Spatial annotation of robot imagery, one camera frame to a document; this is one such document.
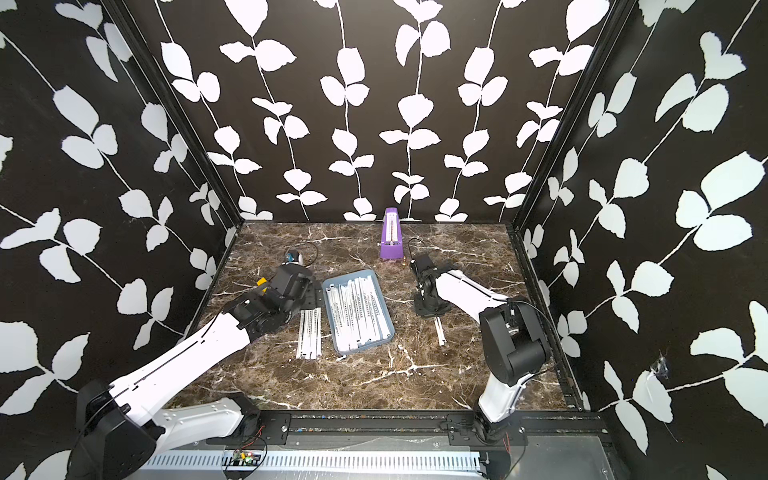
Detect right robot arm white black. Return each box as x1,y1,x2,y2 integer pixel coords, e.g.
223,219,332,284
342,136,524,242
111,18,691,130
409,253,550,444

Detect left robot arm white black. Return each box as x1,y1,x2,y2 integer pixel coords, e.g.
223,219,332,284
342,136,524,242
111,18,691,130
66,263,318,479

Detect blue storage box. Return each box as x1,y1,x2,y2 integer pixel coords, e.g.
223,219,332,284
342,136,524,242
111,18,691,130
320,268,397,356

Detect right pile white straw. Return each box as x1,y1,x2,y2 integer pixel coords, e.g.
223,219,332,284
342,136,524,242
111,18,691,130
434,317,446,347

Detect pile white straw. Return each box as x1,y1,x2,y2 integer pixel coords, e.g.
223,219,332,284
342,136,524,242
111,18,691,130
434,317,446,347
296,308,322,360

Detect left pile white straw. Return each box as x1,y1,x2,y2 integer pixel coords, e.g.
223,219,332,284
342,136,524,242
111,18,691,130
296,308,322,360

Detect purple metronome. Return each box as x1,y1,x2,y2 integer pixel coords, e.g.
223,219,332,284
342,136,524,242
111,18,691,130
379,207,404,260

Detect small electronics board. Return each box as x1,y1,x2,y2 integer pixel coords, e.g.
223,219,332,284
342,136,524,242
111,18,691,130
224,450,263,470

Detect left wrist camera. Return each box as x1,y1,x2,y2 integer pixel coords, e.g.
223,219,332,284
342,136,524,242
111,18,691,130
283,248,305,266

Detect black mounting rail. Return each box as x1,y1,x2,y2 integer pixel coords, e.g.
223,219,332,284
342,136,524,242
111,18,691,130
191,410,612,450

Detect white perforated cable duct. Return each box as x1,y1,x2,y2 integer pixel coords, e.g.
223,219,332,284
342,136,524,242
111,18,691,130
141,450,486,474

